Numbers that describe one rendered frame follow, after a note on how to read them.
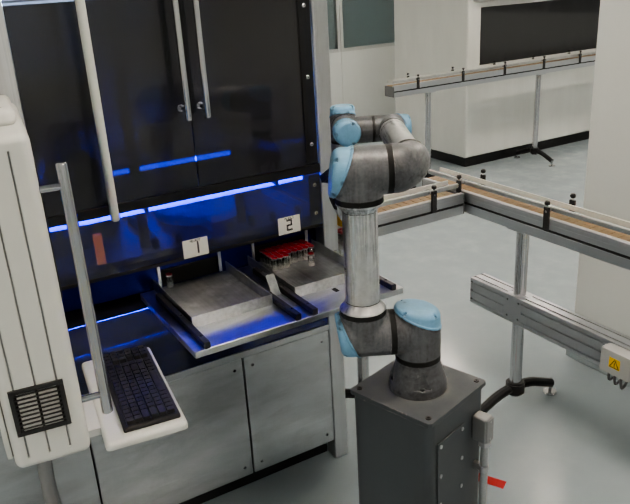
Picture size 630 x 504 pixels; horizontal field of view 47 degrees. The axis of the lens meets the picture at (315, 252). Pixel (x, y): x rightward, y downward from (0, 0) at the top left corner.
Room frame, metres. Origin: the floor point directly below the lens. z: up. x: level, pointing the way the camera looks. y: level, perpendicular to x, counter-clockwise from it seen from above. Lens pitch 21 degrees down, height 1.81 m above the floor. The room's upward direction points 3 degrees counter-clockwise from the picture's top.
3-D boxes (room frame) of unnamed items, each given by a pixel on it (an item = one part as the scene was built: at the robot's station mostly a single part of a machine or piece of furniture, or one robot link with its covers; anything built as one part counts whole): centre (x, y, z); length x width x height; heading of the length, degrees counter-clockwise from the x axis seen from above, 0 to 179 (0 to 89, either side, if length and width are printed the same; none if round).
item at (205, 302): (2.07, 0.33, 0.90); 0.34 x 0.26 x 0.04; 29
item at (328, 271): (2.24, 0.04, 0.90); 0.34 x 0.26 x 0.04; 29
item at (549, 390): (2.65, -0.82, 0.07); 0.50 x 0.08 x 0.14; 119
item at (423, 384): (1.63, -0.25, 0.84); 0.15 x 0.15 x 0.10
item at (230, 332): (2.09, 0.15, 0.87); 0.70 x 0.48 x 0.02; 119
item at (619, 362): (2.16, -1.03, 0.50); 0.12 x 0.05 x 0.09; 29
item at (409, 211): (2.73, -0.30, 0.92); 0.69 x 0.16 x 0.16; 119
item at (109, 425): (1.65, 0.55, 0.79); 0.45 x 0.28 x 0.03; 23
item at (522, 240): (2.65, -0.82, 0.46); 0.09 x 0.09 x 0.77; 29
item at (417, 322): (1.63, -0.24, 0.96); 0.13 x 0.12 x 0.14; 91
